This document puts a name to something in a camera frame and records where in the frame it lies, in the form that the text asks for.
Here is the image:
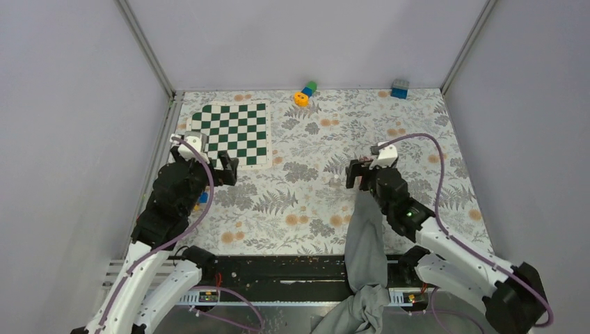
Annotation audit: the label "grey sleeved forearm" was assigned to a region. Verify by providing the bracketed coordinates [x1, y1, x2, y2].
[312, 191, 390, 333]

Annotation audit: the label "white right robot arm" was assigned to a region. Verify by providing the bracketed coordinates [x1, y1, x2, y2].
[346, 159, 549, 333]

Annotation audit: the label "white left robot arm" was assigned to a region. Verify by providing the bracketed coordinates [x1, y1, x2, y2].
[73, 147, 239, 333]

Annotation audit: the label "blue yellow toy car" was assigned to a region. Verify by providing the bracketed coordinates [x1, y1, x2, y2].
[193, 192, 209, 212]

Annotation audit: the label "green white chessboard mat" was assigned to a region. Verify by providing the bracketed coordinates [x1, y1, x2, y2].
[186, 100, 272, 170]

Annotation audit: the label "floral tablecloth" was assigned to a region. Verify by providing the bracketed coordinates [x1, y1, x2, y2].
[177, 88, 493, 255]

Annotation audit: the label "yellow blue green toy blocks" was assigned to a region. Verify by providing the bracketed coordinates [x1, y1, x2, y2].
[293, 81, 317, 107]

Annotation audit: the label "blue grey toy block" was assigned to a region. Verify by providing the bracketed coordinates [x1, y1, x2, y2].
[390, 79, 409, 100]

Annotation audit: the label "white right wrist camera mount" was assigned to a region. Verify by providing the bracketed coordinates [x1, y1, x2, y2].
[369, 142, 399, 170]

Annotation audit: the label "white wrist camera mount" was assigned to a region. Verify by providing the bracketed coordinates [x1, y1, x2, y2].
[369, 142, 399, 170]
[170, 131, 209, 164]

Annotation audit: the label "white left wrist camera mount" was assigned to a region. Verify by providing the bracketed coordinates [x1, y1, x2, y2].
[170, 131, 209, 164]

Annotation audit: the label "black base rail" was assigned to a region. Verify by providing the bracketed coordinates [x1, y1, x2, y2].
[168, 250, 494, 305]

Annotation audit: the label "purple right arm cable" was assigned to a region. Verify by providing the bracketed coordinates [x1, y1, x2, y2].
[387, 133, 555, 328]

